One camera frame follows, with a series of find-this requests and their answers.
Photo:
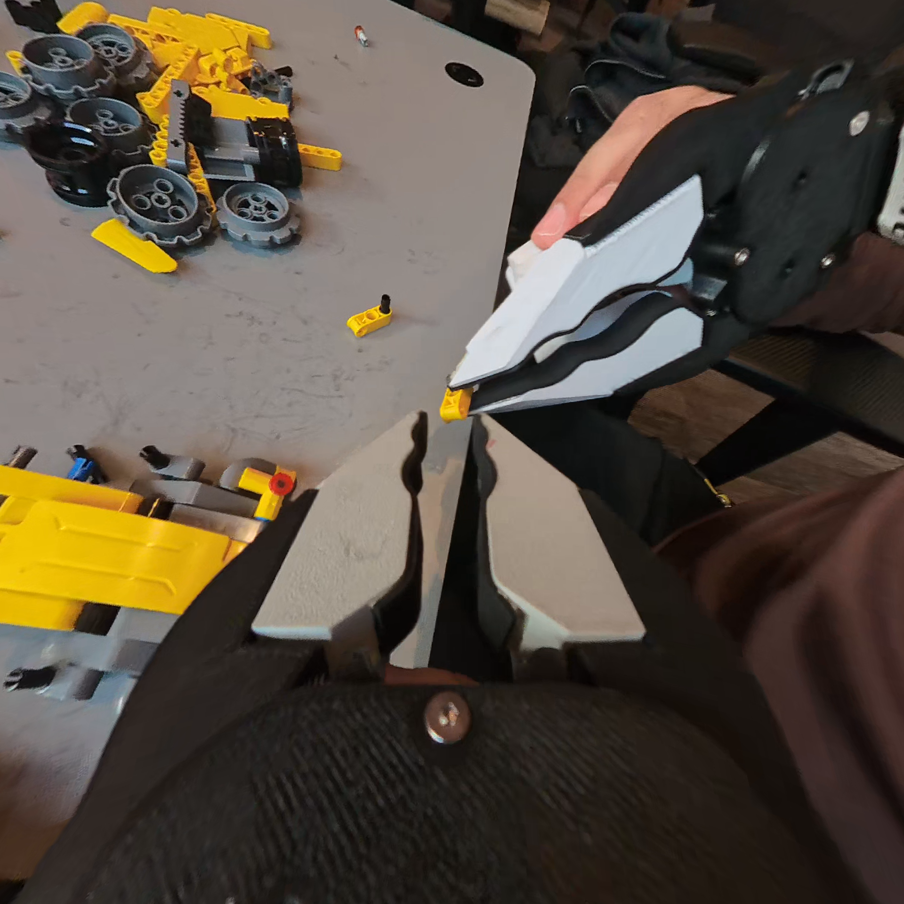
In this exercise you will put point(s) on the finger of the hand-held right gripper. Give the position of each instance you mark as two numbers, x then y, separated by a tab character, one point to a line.
565	296
635	346

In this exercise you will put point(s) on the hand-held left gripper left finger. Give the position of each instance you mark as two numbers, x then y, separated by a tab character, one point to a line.
339	551

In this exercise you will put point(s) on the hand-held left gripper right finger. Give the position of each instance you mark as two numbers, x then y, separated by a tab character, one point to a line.
558	565

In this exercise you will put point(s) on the small yellow connector piece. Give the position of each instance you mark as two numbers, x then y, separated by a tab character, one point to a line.
455	404
367	321

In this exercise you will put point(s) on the person's right forearm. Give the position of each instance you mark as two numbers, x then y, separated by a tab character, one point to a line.
847	282

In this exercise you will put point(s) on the grey desk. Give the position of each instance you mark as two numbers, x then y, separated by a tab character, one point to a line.
282	353

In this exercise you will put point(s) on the black desk grommet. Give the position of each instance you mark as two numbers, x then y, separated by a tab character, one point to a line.
464	74

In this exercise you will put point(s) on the person's right hand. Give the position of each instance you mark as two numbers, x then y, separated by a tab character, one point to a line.
607	162

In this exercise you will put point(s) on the black office chair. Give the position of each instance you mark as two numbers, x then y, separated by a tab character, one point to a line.
833	381

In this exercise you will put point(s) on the yellow vehicle hood assembly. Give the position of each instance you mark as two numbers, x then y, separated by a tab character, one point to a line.
106	551

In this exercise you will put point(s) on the person's brown shirt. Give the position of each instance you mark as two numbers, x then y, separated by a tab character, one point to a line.
812	671

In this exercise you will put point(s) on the yellow curved panel piece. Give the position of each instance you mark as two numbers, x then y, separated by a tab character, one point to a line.
134	247

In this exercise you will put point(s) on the yellow grey chassis assembly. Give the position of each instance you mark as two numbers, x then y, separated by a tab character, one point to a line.
226	138

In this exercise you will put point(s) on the black wheel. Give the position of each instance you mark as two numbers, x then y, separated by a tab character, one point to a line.
67	152

